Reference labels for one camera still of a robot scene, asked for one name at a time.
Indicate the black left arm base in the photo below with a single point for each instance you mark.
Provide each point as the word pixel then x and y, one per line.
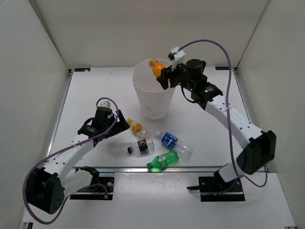
pixel 101 187

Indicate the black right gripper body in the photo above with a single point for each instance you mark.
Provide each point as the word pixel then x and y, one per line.
pixel 182 78

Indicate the green plastic bottle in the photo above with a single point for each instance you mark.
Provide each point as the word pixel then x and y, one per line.
pixel 162 161

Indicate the clear bottle blue label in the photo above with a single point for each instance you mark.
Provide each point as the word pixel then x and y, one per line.
pixel 172 142

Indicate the right table corner label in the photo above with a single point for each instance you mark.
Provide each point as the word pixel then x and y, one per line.
pixel 222 68

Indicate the white octagonal plastic bin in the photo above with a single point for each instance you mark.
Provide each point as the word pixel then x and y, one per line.
pixel 153 99

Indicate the clear bottle black label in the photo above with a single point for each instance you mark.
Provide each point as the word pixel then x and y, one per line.
pixel 141 148

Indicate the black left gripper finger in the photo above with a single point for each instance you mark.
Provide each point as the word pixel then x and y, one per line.
pixel 106 135
pixel 121 125

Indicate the left table corner label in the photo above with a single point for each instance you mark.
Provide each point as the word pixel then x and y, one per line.
pixel 82 69

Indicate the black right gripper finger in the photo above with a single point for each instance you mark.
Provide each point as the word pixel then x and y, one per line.
pixel 164 82
pixel 168 73

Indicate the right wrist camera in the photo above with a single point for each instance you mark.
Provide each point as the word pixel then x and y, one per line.
pixel 176 56

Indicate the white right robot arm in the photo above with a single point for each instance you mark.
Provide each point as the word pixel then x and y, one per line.
pixel 258 146

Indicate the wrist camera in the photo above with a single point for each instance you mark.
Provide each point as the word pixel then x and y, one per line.
pixel 176 56
pixel 100 104

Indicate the orange juice bottle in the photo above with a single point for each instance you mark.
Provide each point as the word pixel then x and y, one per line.
pixel 157 67

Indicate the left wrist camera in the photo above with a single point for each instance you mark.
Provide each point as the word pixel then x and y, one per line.
pixel 100 104

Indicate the table corner label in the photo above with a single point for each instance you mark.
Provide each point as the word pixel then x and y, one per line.
pixel 222 68
pixel 82 69

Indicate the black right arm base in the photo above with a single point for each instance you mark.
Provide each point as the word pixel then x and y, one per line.
pixel 212 189

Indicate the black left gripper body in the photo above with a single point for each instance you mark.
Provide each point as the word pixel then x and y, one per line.
pixel 108 126

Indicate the clear bottle yellow cap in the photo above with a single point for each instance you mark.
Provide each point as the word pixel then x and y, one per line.
pixel 138 129

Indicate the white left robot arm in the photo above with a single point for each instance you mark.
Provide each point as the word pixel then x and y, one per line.
pixel 47 187

